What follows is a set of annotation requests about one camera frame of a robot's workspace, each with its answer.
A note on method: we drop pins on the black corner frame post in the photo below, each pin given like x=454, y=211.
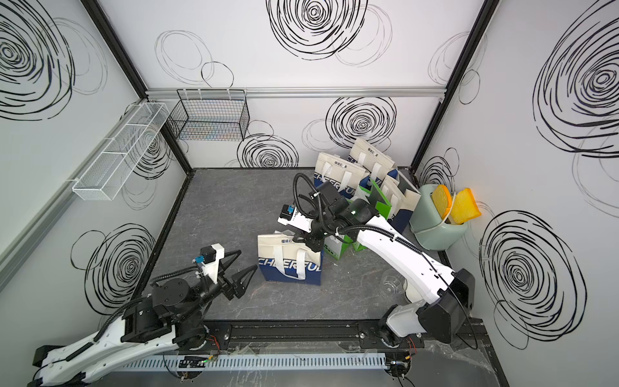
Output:
x=470, y=47
x=102, y=23

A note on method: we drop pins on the white scalloped plate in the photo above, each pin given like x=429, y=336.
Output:
x=412, y=295

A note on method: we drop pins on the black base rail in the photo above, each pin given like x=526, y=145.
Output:
x=364, y=334

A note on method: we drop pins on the blue beige bag back row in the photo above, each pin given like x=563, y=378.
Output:
x=374, y=161

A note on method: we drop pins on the blue beige takeout bag front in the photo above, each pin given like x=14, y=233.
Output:
x=403, y=198

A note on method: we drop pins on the aluminium wall rail left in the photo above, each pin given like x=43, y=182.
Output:
x=23, y=246

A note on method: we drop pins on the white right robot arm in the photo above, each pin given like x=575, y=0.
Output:
x=446, y=296

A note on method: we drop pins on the green white bag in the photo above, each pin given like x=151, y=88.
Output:
x=336, y=247
x=374, y=196

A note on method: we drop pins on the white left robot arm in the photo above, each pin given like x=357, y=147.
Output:
x=169, y=318

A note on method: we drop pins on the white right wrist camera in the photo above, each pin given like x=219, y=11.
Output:
x=291, y=216

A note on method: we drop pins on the aluminium wall rail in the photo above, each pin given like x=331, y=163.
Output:
x=23, y=246
x=300, y=92

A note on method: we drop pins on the clear wine glass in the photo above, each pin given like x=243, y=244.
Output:
x=392, y=284

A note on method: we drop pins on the black corner frame post left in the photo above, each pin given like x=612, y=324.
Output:
x=102, y=23

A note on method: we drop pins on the black corner frame post right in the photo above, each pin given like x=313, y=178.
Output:
x=470, y=47

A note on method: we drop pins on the aluminium wall rail back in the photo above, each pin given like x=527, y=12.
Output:
x=300, y=92

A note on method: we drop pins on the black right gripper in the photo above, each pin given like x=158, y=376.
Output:
x=315, y=244

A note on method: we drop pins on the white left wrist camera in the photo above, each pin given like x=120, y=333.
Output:
x=207, y=262

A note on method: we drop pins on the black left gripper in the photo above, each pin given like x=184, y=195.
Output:
x=230, y=289

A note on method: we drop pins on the black wire basket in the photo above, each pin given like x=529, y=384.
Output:
x=210, y=115

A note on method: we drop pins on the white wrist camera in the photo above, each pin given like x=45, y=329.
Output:
x=291, y=216
x=207, y=262

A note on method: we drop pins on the white wire shelf basket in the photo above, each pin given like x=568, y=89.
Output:
x=137, y=148

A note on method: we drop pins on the blue beige bag first row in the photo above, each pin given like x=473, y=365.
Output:
x=280, y=259

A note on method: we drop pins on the grey slotted cable duct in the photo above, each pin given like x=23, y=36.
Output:
x=266, y=362

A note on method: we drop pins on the blue beige bag middle row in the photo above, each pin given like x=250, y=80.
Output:
x=343, y=175

